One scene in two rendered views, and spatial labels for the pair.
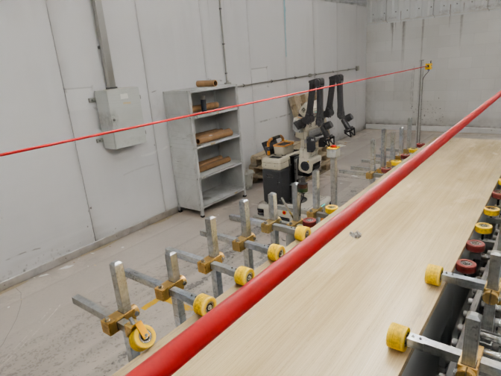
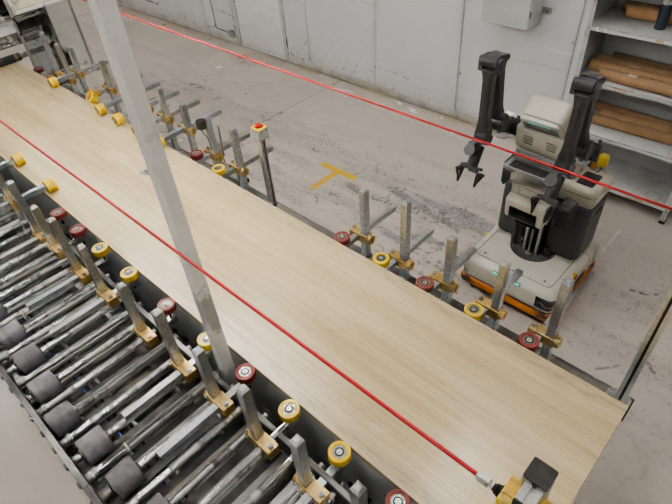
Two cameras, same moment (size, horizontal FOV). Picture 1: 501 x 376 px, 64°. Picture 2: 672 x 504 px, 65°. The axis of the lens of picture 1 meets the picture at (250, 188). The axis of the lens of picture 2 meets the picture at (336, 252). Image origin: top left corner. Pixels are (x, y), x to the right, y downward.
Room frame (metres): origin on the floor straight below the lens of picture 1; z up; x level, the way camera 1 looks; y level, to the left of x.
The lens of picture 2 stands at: (3.39, -3.11, 2.61)
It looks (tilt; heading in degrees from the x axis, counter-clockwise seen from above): 42 degrees down; 98
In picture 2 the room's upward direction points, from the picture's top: 5 degrees counter-clockwise
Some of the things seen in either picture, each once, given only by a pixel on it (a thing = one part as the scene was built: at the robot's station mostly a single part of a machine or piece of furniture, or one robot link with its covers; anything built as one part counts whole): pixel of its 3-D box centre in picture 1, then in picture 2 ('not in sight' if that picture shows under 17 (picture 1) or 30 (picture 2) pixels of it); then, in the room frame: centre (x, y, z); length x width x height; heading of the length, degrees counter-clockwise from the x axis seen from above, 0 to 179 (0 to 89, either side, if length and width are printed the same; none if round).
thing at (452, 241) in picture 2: (392, 156); (448, 276); (3.65, -1.36, 0.87); 0.04 x 0.04 x 0.48; 52
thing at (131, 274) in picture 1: (162, 286); (130, 95); (1.49, 0.40, 0.95); 0.50 x 0.04 x 0.04; 52
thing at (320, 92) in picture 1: (320, 102); (486, 101); (3.84, -0.72, 1.40); 0.11 x 0.06 x 0.43; 142
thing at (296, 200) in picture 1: (297, 219); (215, 151); (2.28, -0.27, 0.87); 0.04 x 0.04 x 0.48; 52
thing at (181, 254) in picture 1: (203, 261); (148, 104); (1.69, 0.25, 0.95); 0.50 x 0.04 x 0.04; 52
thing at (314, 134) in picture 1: (316, 139); (530, 173); (4.11, -0.72, 0.99); 0.28 x 0.16 x 0.22; 142
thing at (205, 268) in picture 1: (211, 262); not in sight; (1.68, 0.21, 0.95); 0.14 x 0.06 x 0.05; 142
